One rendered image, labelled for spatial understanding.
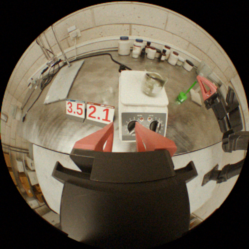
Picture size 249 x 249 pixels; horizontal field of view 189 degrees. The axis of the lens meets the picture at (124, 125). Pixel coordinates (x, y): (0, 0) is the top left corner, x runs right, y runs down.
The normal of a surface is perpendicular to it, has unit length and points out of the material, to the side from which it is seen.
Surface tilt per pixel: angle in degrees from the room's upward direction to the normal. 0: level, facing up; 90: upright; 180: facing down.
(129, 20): 90
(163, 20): 90
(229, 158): 90
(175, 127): 0
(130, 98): 0
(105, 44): 90
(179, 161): 0
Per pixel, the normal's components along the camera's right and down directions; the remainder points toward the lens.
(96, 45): 0.00, 0.97
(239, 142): -0.84, 0.43
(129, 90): 0.00, -0.25
